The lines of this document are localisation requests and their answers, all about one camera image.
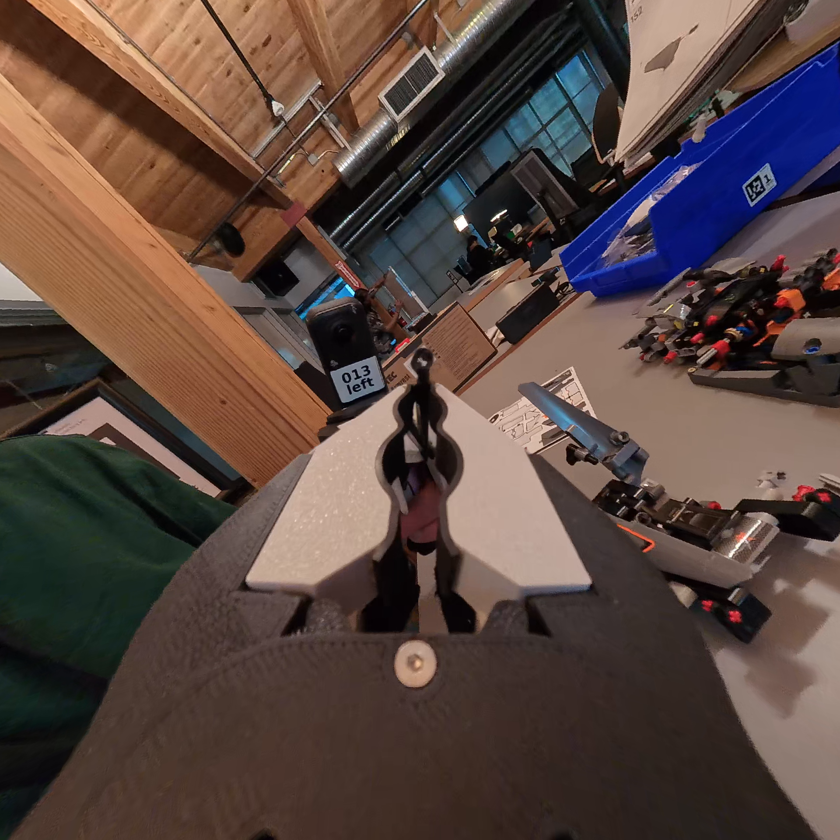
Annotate lego car chassis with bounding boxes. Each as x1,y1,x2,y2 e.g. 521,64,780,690
620,246,840,408

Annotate silver spiral duct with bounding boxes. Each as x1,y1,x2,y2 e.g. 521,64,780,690
331,0,526,188

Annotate black framed sign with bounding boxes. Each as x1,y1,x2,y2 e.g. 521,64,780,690
0,377,249,500

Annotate brown cardboard box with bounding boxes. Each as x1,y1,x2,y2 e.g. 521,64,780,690
420,302,498,395

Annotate white vent grille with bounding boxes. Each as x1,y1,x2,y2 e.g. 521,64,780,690
377,46,447,122

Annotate clear plastic bags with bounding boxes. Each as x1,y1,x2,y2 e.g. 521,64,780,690
600,164,706,257

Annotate black rectangular device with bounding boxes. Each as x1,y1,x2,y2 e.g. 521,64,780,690
495,282,559,343

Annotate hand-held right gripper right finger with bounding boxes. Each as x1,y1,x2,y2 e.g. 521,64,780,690
430,384,592,627

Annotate sticker sheet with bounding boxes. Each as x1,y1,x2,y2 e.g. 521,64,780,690
489,366,598,455

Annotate person's left hand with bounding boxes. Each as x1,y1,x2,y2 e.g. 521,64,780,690
402,462,442,555

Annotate black wall speaker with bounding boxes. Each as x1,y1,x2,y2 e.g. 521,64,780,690
252,261,299,296

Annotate grey lego assembly orange stripe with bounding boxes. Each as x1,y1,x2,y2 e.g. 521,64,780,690
518,381,840,644

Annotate blue plastic bin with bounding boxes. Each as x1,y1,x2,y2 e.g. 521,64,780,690
559,42,840,298

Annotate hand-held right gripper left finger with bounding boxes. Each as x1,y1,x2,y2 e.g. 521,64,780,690
246,386,416,631

